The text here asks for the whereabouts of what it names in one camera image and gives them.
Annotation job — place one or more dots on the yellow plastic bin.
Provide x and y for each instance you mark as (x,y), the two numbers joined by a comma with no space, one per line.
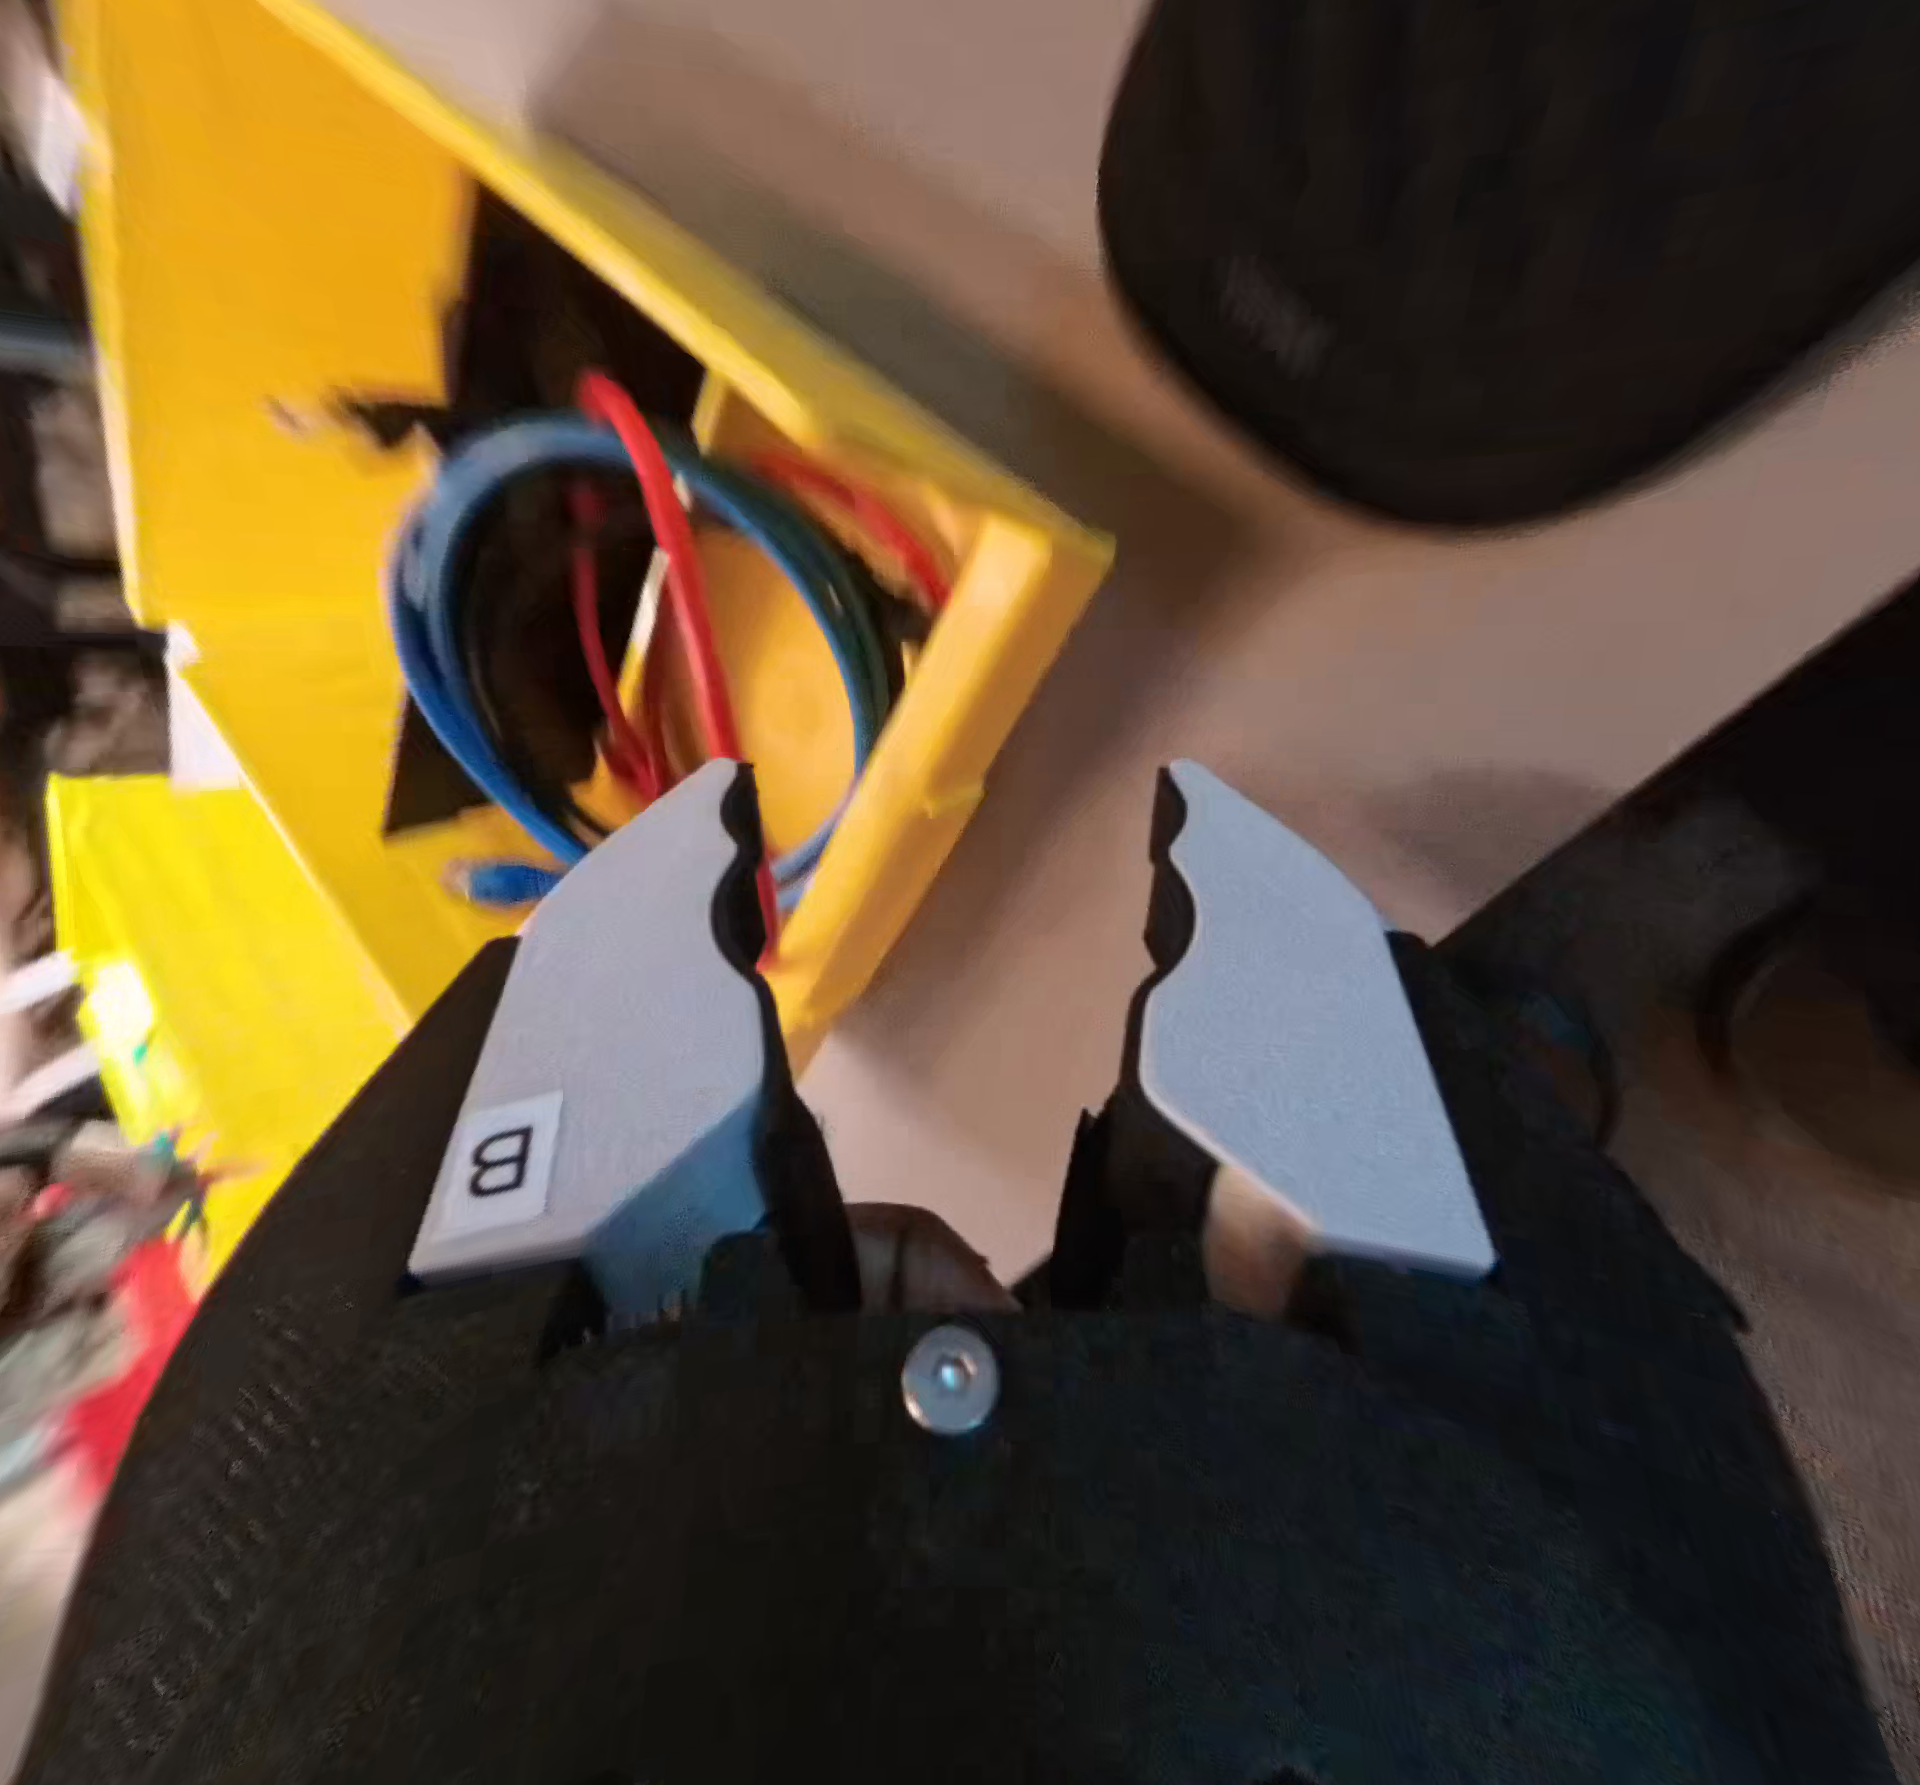
(226,991)
(270,315)

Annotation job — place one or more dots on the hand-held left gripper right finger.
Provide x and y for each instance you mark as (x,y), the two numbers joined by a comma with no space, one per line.
(1291,1035)

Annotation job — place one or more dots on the black textured cushion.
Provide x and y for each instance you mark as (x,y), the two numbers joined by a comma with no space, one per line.
(1500,167)

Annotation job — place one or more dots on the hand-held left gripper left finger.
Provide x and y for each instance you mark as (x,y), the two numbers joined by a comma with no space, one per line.
(614,1007)

